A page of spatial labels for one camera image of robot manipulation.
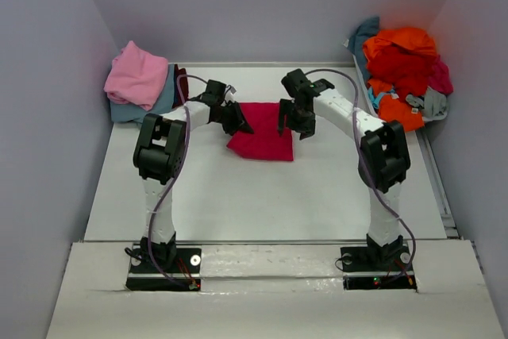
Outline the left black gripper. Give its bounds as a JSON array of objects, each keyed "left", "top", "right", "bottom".
[{"left": 213, "top": 101, "right": 252, "bottom": 137}]

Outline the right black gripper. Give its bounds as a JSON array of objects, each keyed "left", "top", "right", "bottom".
[{"left": 278, "top": 98, "right": 318, "bottom": 139}]

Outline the magenta t shirt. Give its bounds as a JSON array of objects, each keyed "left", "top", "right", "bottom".
[
  {"left": 428, "top": 56, "right": 454, "bottom": 96},
  {"left": 226, "top": 102, "right": 294, "bottom": 162}
]

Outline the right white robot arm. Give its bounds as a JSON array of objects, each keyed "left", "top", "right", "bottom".
[{"left": 278, "top": 69, "right": 410, "bottom": 273}]

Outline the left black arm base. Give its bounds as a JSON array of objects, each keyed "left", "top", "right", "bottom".
[{"left": 124, "top": 244, "right": 202, "bottom": 292}]

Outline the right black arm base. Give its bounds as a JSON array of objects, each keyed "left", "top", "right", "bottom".
[{"left": 334, "top": 245, "right": 418, "bottom": 291}]

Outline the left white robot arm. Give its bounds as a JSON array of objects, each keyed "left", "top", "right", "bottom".
[{"left": 133, "top": 80, "right": 254, "bottom": 274}]

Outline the dark red folded t shirt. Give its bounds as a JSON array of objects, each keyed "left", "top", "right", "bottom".
[{"left": 172, "top": 64, "right": 189, "bottom": 108}]

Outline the white laundry basket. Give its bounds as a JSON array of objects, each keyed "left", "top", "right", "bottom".
[{"left": 343, "top": 39, "right": 426, "bottom": 131}]

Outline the teal blue t shirt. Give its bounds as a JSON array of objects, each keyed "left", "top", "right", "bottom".
[{"left": 347, "top": 16, "right": 380, "bottom": 69}]

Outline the orange t shirt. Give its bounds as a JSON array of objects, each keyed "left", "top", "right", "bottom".
[{"left": 363, "top": 27, "right": 437, "bottom": 132}]

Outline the pink folded t shirt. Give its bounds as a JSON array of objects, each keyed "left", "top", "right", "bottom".
[{"left": 103, "top": 40, "right": 169, "bottom": 111}]

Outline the light blue folded t shirt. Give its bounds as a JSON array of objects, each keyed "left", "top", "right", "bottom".
[{"left": 110, "top": 69, "right": 175, "bottom": 124}]

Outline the grey t shirt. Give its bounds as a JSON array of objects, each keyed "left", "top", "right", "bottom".
[{"left": 406, "top": 87, "right": 448, "bottom": 123}]

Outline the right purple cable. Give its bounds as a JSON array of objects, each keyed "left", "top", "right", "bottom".
[{"left": 303, "top": 68, "right": 417, "bottom": 287}]

